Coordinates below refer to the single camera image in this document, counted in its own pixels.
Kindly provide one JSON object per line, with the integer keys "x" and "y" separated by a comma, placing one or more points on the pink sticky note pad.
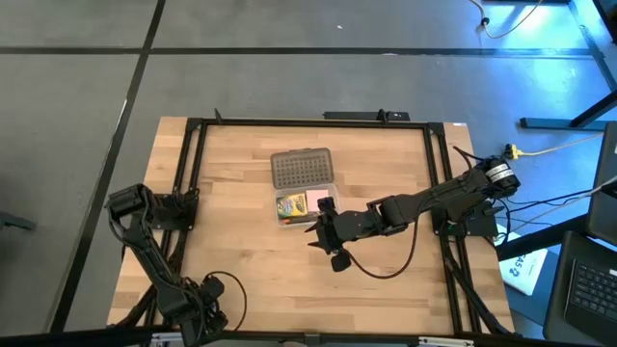
{"x": 312, "y": 200}

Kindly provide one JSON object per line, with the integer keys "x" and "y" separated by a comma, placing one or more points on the clear pencil case grey lid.
{"x": 299, "y": 168}

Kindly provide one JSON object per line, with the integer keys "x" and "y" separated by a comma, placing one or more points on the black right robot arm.
{"x": 443, "y": 195}

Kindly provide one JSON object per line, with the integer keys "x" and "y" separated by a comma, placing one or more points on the black diagonal desk bar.
{"x": 540, "y": 236}

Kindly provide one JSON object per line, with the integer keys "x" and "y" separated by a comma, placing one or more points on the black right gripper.
{"x": 344, "y": 226}

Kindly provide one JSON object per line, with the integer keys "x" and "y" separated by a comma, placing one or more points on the black laptop with keyboard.
{"x": 593, "y": 289}

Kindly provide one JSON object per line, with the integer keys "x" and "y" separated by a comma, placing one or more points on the white cardboard box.
{"x": 523, "y": 274}

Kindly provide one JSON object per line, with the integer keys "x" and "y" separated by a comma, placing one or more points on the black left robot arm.
{"x": 149, "y": 255}

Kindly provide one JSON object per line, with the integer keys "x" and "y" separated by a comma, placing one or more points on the black crossbeam silver brackets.
{"x": 72, "y": 338}

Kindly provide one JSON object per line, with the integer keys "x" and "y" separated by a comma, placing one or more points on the black mounting bar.
{"x": 356, "y": 115}

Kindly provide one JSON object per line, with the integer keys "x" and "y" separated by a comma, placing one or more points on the black desk leg frame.
{"x": 549, "y": 123}

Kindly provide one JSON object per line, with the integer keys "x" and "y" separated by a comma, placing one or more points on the green yellow crayon box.
{"x": 291, "y": 206}

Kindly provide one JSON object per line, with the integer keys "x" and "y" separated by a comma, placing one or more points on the black metal table frame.
{"x": 313, "y": 123}

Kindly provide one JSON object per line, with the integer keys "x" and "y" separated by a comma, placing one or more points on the black laptop lid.
{"x": 605, "y": 212}

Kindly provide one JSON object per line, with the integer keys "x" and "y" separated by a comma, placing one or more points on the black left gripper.
{"x": 209, "y": 308}

